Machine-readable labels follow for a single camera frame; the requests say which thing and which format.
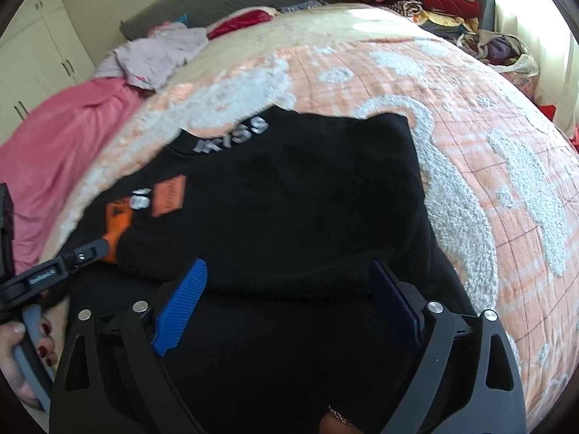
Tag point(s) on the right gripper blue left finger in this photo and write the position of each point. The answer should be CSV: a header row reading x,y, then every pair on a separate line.
x,y
171,321

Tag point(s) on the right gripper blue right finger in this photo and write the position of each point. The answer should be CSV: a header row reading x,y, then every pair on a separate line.
x,y
400,304

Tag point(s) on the black sweater with orange patches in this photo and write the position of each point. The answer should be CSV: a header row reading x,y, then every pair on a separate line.
x,y
287,212

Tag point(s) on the bag of purple clothes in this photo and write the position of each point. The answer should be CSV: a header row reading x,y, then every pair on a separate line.
x,y
504,53

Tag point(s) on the left hand red nails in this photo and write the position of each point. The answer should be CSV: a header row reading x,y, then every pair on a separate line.
x,y
12,334

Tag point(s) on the pink quilt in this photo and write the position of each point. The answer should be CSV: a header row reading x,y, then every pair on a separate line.
x,y
48,153

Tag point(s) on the orange white patterned blanket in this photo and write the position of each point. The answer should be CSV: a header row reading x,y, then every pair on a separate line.
x,y
501,180

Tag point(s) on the white wardrobe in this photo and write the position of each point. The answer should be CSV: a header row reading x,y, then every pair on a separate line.
x,y
40,55

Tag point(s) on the lilac crumpled garment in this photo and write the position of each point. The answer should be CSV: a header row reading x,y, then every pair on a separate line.
x,y
149,62

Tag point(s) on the red pillow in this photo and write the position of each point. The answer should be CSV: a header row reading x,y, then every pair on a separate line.
x,y
241,19

